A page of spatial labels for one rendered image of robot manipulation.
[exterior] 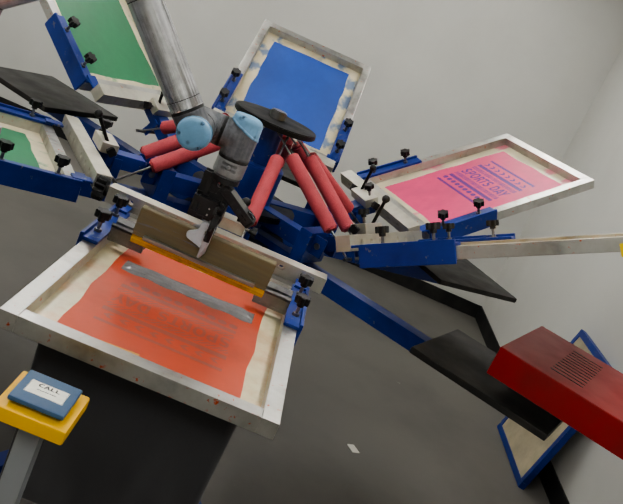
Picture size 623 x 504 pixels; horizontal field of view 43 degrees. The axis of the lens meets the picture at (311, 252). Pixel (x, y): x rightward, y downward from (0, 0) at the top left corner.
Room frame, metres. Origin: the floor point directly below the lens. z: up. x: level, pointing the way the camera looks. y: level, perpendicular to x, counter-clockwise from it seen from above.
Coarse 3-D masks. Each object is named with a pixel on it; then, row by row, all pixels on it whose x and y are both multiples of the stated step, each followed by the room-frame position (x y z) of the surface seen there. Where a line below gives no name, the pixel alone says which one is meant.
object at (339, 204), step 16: (160, 128) 2.92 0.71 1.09; (160, 144) 2.66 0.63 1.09; (176, 144) 2.68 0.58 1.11; (208, 144) 2.62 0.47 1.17; (288, 144) 2.98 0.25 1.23; (304, 144) 2.97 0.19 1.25; (160, 160) 2.54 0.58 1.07; (176, 160) 2.56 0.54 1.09; (272, 160) 2.63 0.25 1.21; (288, 160) 2.67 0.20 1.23; (304, 160) 2.97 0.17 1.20; (320, 160) 2.87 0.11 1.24; (272, 176) 2.57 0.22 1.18; (304, 176) 2.64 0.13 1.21; (320, 176) 2.76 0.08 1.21; (256, 192) 2.51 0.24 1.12; (304, 192) 2.63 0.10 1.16; (320, 192) 2.75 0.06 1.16; (336, 192) 2.92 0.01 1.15; (256, 208) 2.45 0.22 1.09; (320, 208) 2.59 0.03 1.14; (336, 208) 2.71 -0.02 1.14; (352, 208) 2.98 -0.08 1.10; (256, 224) 2.44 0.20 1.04; (320, 224) 2.59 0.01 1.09; (336, 224) 2.59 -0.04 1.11
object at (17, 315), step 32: (64, 256) 1.70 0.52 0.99; (32, 288) 1.49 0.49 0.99; (288, 288) 2.15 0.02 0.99; (0, 320) 1.36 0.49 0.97; (32, 320) 1.37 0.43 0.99; (64, 352) 1.37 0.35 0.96; (96, 352) 1.37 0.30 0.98; (128, 352) 1.41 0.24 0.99; (288, 352) 1.74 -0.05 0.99; (160, 384) 1.38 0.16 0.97; (192, 384) 1.40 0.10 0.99; (224, 416) 1.39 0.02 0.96; (256, 416) 1.40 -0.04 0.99
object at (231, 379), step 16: (208, 288) 1.98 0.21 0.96; (224, 288) 2.03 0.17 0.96; (192, 304) 1.84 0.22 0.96; (240, 304) 1.97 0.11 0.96; (256, 304) 2.02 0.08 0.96; (240, 320) 1.87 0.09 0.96; (256, 320) 1.92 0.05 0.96; (240, 336) 1.78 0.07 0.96; (256, 336) 1.82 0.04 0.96; (160, 352) 1.53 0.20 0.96; (240, 352) 1.70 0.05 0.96; (176, 368) 1.50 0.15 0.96; (192, 368) 1.53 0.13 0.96; (208, 368) 1.56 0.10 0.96; (224, 368) 1.59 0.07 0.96; (240, 368) 1.62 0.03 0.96; (208, 384) 1.49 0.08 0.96; (224, 384) 1.52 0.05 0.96; (240, 384) 1.55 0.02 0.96
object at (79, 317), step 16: (128, 256) 1.95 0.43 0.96; (144, 256) 2.00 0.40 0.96; (160, 256) 2.05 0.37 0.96; (112, 272) 1.81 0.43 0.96; (128, 272) 1.85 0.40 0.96; (160, 272) 1.94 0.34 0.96; (176, 272) 1.99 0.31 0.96; (192, 272) 2.04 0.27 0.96; (96, 288) 1.69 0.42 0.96; (112, 288) 1.73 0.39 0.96; (160, 288) 1.85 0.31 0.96; (80, 304) 1.58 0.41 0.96; (96, 304) 1.61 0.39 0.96; (64, 320) 1.49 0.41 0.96; (80, 320) 1.51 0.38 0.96; (96, 320) 1.54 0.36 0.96; (96, 336) 1.48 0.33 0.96; (112, 336) 1.51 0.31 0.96; (128, 336) 1.54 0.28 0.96; (144, 352) 1.50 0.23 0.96
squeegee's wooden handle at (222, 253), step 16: (144, 208) 1.83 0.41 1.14; (144, 224) 1.83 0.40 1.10; (160, 224) 1.83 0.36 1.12; (176, 224) 1.83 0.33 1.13; (160, 240) 1.83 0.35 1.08; (176, 240) 1.83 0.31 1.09; (224, 240) 1.86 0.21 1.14; (208, 256) 1.84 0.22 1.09; (224, 256) 1.84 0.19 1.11; (240, 256) 1.85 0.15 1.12; (256, 256) 1.85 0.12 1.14; (240, 272) 1.85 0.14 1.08; (256, 272) 1.85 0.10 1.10; (272, 272) 1.85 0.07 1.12
